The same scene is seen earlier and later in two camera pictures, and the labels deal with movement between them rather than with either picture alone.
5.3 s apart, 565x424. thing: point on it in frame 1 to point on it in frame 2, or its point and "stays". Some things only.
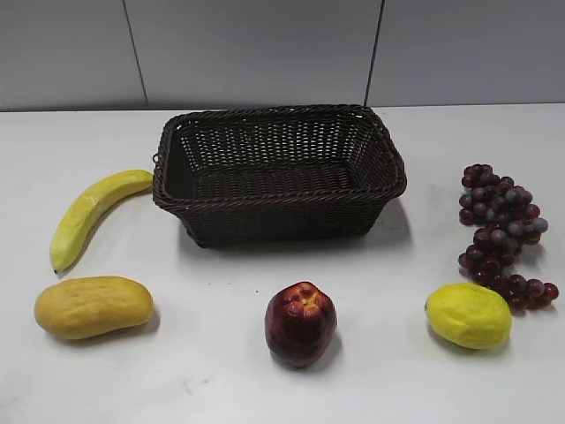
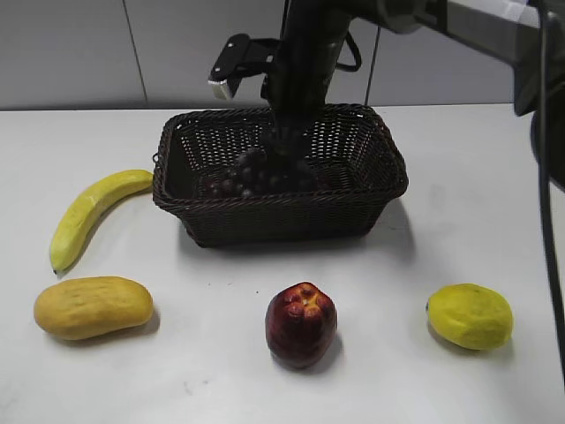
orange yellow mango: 83,307 stays
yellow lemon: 470,315 stays
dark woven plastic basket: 276,173 stays
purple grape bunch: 511,218 to 255,174
